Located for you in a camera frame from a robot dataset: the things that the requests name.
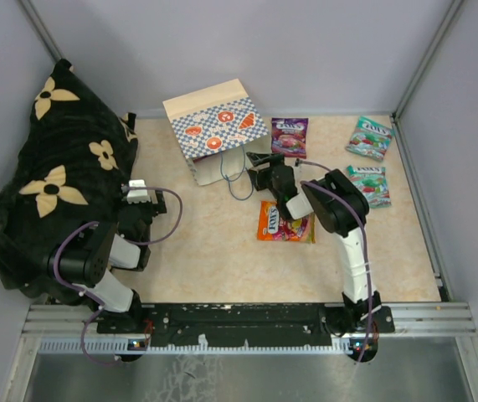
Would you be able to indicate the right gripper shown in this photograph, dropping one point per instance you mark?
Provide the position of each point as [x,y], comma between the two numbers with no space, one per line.
[258,160]

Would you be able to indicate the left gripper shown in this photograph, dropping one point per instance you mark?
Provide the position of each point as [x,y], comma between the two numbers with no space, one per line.
[156,208]

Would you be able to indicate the purple candy bag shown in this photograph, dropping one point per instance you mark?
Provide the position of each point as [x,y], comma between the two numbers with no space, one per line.
[288,136]

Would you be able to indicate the orange Fox's candy bag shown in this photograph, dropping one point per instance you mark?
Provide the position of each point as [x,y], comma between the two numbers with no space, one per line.
[273,227]

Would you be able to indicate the checkered paper bag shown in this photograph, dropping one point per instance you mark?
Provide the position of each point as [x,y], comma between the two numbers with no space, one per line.
[215,127]

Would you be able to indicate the teal mint cherry candy bag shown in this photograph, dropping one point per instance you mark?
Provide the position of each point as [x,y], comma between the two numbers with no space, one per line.
[372,183]

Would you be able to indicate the teal Fox's mint candy bag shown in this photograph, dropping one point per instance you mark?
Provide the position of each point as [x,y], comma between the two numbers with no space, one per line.
[370,139]

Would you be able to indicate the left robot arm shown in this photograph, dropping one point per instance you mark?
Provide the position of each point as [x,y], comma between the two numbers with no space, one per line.
[83,256]

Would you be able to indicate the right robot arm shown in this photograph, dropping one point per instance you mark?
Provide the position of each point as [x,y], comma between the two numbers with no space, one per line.
[341,210]

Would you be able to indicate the black floral pillow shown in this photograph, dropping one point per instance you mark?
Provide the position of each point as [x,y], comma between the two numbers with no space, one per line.
[77,156]

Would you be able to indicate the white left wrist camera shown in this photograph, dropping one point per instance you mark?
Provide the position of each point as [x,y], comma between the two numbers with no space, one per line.
[136,192]

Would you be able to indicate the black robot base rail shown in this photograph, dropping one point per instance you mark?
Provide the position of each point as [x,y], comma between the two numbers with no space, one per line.
[234,325]

